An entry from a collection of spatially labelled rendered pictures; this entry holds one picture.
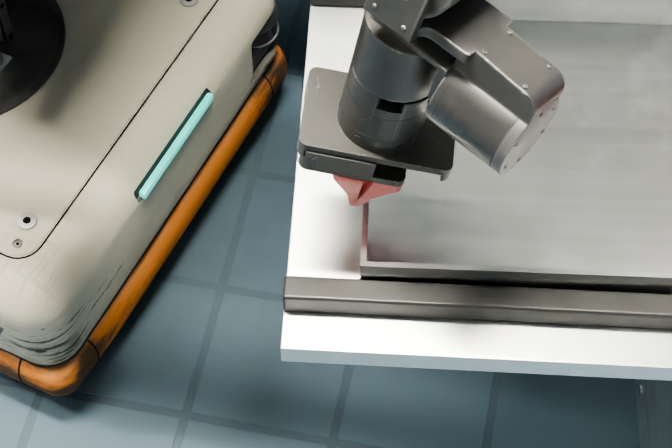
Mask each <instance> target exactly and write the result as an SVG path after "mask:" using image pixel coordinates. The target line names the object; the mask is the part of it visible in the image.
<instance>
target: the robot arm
mask: <svg viewBox="0 0 672 448"><path fill-rule="evenodd" d="M363 8H364V9H365V12H364V16H363V19H362V23H361V27H360V30H359V34H358V38H357V41H356V45H355V49H354V52H353V56H352V60H351V63H350V67H349V70H348V72H342V71H337V70H332V69H327V68H321V67H314V68H312V69H311V70H310V71H309V75H308V79H307V83H306V90H305V96H304V106H303V112H302V119H301V125H300V130H299V135H298V141H297V148H296V149H297V152H298V153H299V160H298V162H299V165H300V166H301V167H302V168H304V169H307V170H312V171H317V172H322V173H328V174H333V179H334V180H335V181H336V183H337V184H338V185H339V186H340V187H341V188H342V189H343V190H344V191H345V193H346V194H347V196H348V201H349V205H350V206H356V207H358V206H360V205H362V204H363V203H365V202H367V201H369V200H371V199H374V198H377V197H381V196H385V195H388V194H392V193H396V192H399V191H400V190H401V188H402V186H403V183H404V180H405V178H406V170H407V169H409V170H415V171H420V172H426V173H431V174H436V175H441V176H440V181H445V180H447V179H448V177H449V175H450V172H451V170H452V167H453V161H454V148H455V140H456V141H457V142H458V143H460V144H461V145H462V146H464V147H465V148H466V149H467V150H469V151H470V152H471V153H472V154H474V155H475V156H476V157H478V158H479V159H480V160H481V161H483V162H484V163H485V164H487V165H488V166H489V167H490V168H492V169H493V170H494V171H496V172H497V173H498V174H499V175H503V174H505V173H507V172H508V171H509V170H511V169H512V168H513V167H514V166H515V165H516V164H517V163H518V162H519V161H520V160H521V159H522V158H523V157H524V156H525V155H526V153H527V152H528V151H529V150H530V149H531V147H532V146H533V145H534V144H535V143H536V141H537V140H538V139H539V137H540V136H541V135H542V133H543V132H544V131H545V129H546V127H547V126H548V124H549V123H550V121H551V120H552V118H553V116H554V114H555V113H556V110H557V108H558V106H559V97H560V96H561V94H562V92H563V90H564V88H565V81H564V77H563V75H562V74H561V72H560V71H559V70H558V69H557V68H556V67H555V66H553V65H552V64H551V63H550V62H549V61H548V60H546V59H545V58H544V57H543V56H542V55H541V54H539V53H538V52H537V51H536V50H535V49H534V48H532V47H531V46H530V45H529V44H528V43H527V42H525V41H524V40H523V39H522V38H521V37H520V36H518V35H517V34H516V33H515V32H514V31H513V30H511V29H510V27H511V25H512V23H513V21H512V20H511V19H510V18H509V17H507V16H506V15H505V14H503V13H502V12H501V11H499V10H498V9H497V8H495V7H494V6H493V5H491V4H490V3H489V2H487V1H486V0H366V1H365V3H364V6H363Z"/></svg>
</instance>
